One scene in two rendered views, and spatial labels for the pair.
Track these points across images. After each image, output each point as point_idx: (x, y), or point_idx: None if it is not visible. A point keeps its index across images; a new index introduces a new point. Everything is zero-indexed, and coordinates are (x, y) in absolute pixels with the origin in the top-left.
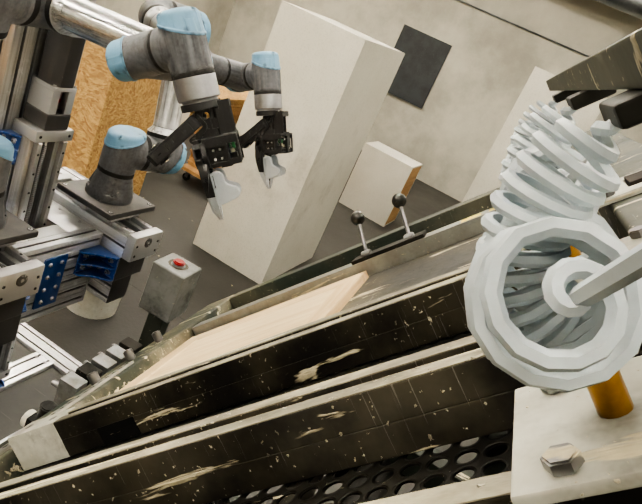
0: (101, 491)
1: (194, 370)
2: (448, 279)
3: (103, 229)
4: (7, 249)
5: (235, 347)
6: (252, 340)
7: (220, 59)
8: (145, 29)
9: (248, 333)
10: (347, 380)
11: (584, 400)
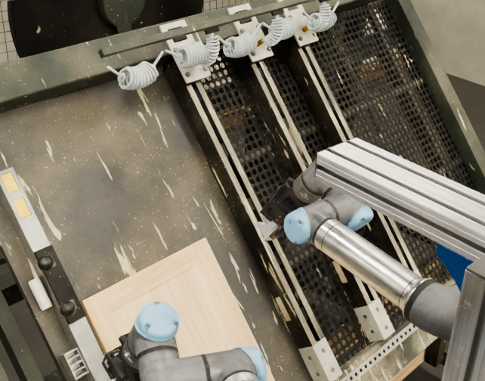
0: None
1: (276, 244)
2: (211, 116)
3: None
4: None
5: (209, 329)
6: (200, 317)
7: (217, 351)
8: (347, 227)
9: (186, 349)
10: (279, 114)
11: (302, 34)
